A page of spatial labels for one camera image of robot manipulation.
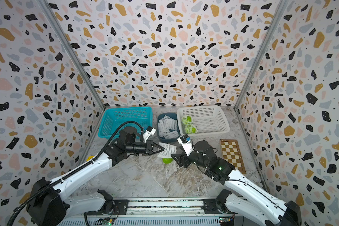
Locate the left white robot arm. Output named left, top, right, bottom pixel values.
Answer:
left=26, top=124, right=164, bottom=226

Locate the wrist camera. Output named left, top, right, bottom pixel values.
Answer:
left=143, top=126, right=156, bottom=143
left=178, top=134, right=194, bottom=156

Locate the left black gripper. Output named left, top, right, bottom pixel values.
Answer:
left=126, top=140, right=165, bottom=156

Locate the wooden chessboard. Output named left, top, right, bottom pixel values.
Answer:
left=220, top=139, right=246, bottom=174

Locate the white foam net sleeve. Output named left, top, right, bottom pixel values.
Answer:
left=185, top=124, right=197, bottom=134
left=181, top=115, right=193, bottom=126
left=157, top=142, right=177, bottom=158

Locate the dark teal small bin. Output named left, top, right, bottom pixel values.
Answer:
left=157, top=112, right=181, bottom=143

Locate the pile of white foam nets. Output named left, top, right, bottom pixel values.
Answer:
left=159, top=115, right=180, bottom=139

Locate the white plastic basket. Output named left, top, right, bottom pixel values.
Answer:
left=177, top=105, right=230, bottom=139

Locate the black corrugated cable conduit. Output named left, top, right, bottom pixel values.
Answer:
left=6, top=121, right=145, bottom=226

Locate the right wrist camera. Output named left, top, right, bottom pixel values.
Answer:
left=178, top=134, right=194, bottom=156

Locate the teal plastic basket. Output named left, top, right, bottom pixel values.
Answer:
left=98, top=106, right=153, bottom=139

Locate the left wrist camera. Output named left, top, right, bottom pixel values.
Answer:
left=143, top=126, right=156, bottom=143

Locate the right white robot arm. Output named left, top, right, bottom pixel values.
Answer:
left=171, top=135, right=302, bottom=226

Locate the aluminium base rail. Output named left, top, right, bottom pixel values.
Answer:
left=59, top=197, right=272, bottom=226

